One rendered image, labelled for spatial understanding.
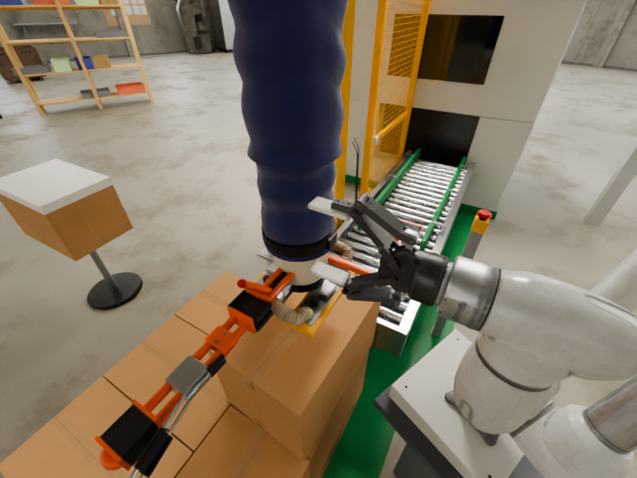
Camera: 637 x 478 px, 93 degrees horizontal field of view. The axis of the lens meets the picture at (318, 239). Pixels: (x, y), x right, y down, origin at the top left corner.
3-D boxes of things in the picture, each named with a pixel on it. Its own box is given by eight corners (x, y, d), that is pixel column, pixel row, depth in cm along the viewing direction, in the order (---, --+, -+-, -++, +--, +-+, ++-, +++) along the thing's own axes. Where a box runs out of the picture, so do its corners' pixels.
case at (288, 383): (307, 307, 170) (305, 253, 145) (373, 342, 153) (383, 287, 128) (227, 400, 130) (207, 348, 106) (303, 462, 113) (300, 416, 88)
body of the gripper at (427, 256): (445, 278, 38) (374, 253, 41) (429, 321, 43) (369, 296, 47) (456, 246, 43) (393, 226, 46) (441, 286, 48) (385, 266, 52)
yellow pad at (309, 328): (335, 261, 118) (336, 250, 115) (358, 269, 114) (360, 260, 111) (284, 324, 95) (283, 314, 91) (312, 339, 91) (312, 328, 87)
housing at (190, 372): (192, 363, 74) (188, 353, 71) (213, 376, 71) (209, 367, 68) (169, 388, 69) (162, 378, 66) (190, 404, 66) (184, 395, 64)
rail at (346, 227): (405, 165, 348) (408, 149, 336) (409, 166, 346) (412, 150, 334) (292, 302, 191) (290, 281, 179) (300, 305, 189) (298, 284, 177)
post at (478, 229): (432, 327, 224) (476, 213, 162) (442, 331, 221) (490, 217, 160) (430, 334, 219) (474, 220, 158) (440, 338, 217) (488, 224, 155)
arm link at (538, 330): (500, 296, 34) (463, 365, 41) (687, 361, 28) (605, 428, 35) (504, 247, 42) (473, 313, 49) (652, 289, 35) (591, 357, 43)
